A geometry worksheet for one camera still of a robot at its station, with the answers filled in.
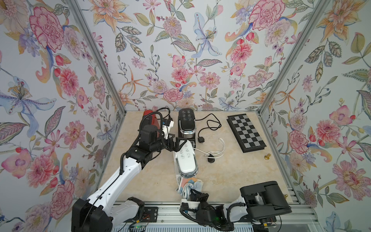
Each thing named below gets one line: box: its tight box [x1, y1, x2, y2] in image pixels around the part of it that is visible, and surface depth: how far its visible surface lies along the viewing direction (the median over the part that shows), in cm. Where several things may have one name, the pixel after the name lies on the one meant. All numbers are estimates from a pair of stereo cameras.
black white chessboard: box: [226, 113, 267, 154], surface depth 106 cm
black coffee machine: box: [177, 107, 197, 149], surface depth 88 cm
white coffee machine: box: [173, 139, 199, 189], surface depth 70 cm
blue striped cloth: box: [177, 177, 204, 200], surface depth 77 cm
